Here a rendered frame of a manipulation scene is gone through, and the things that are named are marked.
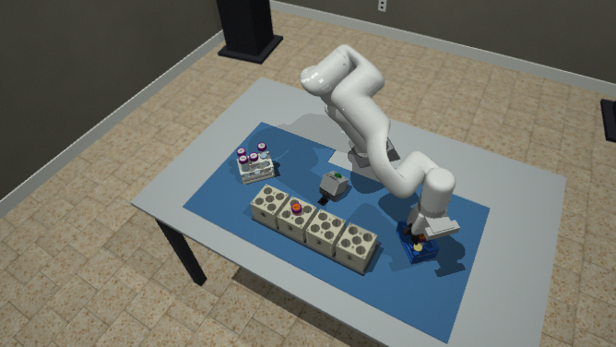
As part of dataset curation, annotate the beige bucket adapter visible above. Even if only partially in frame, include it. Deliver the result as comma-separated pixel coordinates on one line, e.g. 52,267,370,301
278,197,317,242
336,223,377,272
305,209,346,257
250,185,290,229

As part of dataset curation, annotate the white tube rack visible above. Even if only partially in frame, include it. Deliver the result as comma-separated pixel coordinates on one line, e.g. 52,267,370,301
237,153,275,185

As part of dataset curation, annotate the blue bench mat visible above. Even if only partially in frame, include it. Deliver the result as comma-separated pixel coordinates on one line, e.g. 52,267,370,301
183,122,490,344

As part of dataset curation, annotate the blue tube rack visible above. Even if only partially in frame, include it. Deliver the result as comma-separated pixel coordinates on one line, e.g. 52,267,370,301
396,220,439,264

